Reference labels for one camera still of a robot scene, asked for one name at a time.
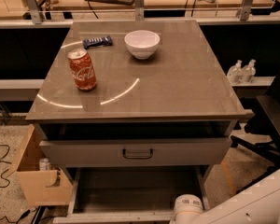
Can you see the grey drawer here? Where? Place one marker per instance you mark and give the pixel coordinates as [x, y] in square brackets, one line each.
[130, 195]
[136, 152]

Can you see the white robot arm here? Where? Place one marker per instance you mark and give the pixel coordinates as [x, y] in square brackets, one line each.
[259, 204]

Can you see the grey drawer cabinet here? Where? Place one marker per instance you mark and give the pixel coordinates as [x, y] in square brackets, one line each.
[180, 92]

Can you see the white ceramic bowl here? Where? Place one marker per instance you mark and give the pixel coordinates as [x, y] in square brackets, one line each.
[142, 43]

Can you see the red cola can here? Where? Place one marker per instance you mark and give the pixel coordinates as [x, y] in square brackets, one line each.
[82, 69]

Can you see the blue snack bar wrapper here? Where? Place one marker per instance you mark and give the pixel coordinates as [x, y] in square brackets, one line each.
[97, 42]

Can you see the small white bottle in box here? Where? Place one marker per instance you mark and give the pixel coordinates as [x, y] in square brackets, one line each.
[44, 164]

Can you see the right clear sanitizer bottle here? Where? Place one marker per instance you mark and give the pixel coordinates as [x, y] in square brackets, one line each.
[248, 72]

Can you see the cardboard box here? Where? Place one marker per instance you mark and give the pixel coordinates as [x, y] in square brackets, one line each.
[40, 188]

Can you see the black office chair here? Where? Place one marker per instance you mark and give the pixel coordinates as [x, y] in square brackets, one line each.
[266, 121]

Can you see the middle metal frame post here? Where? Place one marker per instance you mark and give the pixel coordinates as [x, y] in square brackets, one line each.
[139, 9]

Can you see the metal frame post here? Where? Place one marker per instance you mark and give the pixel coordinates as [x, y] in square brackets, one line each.
[139, 9]
[245, 9]
[35, 13]

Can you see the right metal frame post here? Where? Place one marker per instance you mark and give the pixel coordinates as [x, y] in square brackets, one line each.
[245, 9]

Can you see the left metal frame post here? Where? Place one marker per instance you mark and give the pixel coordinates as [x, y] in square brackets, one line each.
[35, 13]

